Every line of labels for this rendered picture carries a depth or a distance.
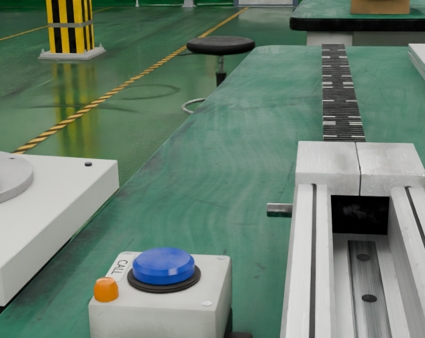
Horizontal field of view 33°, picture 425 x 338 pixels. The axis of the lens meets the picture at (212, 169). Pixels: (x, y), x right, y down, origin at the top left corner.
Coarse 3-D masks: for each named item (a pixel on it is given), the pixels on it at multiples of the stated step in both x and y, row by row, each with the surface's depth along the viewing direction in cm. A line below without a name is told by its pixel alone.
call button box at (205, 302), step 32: (128, 256) 50; (192, 256) 50; (224, 256) 50; (128, 288) 45; (160, 288) 45; (192, 288) 45; (224, 288) 46; (96, 320) 44; (128, 320) 44; (160, 320) 43; (192, 320) 43; (224, 320) 47
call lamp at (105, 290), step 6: (96, 282) 44; (102, 282) 44; (108, 282) 44; (114, 282) 44; (96, 288) 44; (102, 288) 44; (108, 288) 44; (114, 288) 44; (96, 294) 44; (102, 294) 44; (108, 294) 44; (114, 294) 44; (102, 300) 44; (108, 300) 44
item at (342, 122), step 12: (324, 48) 156; (336, 48) 156; (324, 60) 141; (336, 60) 141; (324, 72) 129; (336, 72) 129; (348, 72) 129; (324, 84) 119; (336, 84) 119; (348, 84) 118; (324, 96) 110; (336, 96) 110; (348, 96) 110; (324, 108) 103; (336, 108) 103; (348, 108) 102; (324, 120) 96; (336, 120) 96; (348, 120) 96; (360, 120) 96; (324, 132) 90; (336, 132) 90; (348, 132) 90; (360, 132) 90
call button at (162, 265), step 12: (144, 252) 47; (156, 252) 47; (168, 252) 47; (180, 252) 47; (132, 264) 46; (144, 264) 46; (156, 264) 46; (168, 264) 46; (180, 264) 46; (192, 264) 46; (144, 276) 45; (156, 276) 45; (168, 276) 45; (180, 276) 45
